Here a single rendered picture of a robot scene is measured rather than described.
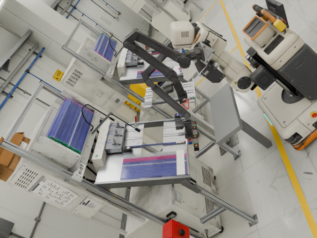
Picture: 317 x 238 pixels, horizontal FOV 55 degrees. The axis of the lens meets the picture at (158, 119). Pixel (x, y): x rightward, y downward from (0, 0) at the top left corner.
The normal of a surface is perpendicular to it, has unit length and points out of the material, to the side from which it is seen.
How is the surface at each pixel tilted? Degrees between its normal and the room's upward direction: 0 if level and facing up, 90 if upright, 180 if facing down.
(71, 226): 90
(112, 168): 43
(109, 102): 90
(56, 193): 92
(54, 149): 90
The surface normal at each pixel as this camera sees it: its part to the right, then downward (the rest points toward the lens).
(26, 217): 0.63, -0.60
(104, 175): -0.15, -0.78
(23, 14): -0.03, 0.62
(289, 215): -0.78, -0.51
